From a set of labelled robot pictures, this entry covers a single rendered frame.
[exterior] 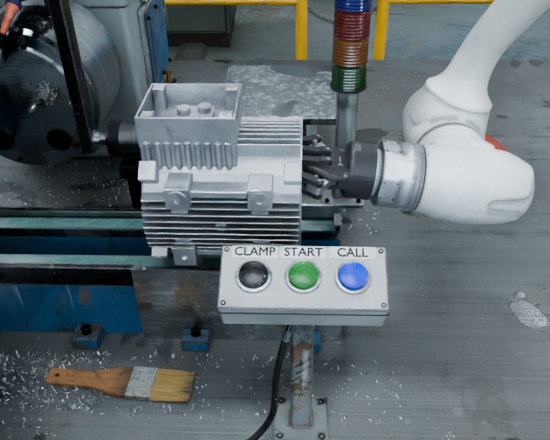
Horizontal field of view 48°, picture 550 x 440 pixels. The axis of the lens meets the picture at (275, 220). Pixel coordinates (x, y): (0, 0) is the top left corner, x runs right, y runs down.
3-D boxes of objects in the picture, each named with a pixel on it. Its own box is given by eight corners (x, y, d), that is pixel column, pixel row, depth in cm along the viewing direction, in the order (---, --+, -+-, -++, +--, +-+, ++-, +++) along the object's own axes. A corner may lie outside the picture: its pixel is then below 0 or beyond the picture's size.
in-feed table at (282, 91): (219, 168, 129) (216, 118, 122) (231, 110, 151) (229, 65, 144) (334, 169, 128) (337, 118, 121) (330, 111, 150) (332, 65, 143)
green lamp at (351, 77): (331, 92, 105) (333, 67, 102) (330, 79, 109) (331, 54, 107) (367, 92, 104) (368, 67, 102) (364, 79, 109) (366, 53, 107)
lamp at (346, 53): (333, 67, 102) (333, 41, 99) (331, 54, 107) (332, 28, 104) (368, 67, 102) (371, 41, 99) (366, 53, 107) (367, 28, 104)
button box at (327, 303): (221, 325, 65) (216, 307, 60) (225, 263, 68) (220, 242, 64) (384, 327, 64) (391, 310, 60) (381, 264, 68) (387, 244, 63)
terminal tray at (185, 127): (141, 170, 77) (133, 119, 73) (158, 130, 86) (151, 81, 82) (237, 172, 77) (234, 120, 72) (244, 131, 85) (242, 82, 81)
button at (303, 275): (288, 293, 62) (287, 287, 61) (288, 266, 64) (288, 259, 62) (318, 294, 62) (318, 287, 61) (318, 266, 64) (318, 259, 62)
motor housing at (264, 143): (151, 284, 83) (129, 162, 72) (175, 203, 98) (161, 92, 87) (300, 286, 82) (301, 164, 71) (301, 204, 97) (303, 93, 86)
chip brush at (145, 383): (41, 392, 84) (40, 388, 83) (56, 363, 88) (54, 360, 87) (189, 403, 82) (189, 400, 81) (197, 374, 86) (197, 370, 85)
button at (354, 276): (338, 294, 62) (339, 288, 60) (337, 267, 63) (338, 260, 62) (367, 295, 62) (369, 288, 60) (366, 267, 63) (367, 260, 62)
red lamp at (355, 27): (333, 41, 99) (334, 13, 97) (332, 28, 104) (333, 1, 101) (371, 41, 99) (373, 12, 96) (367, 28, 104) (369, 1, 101)
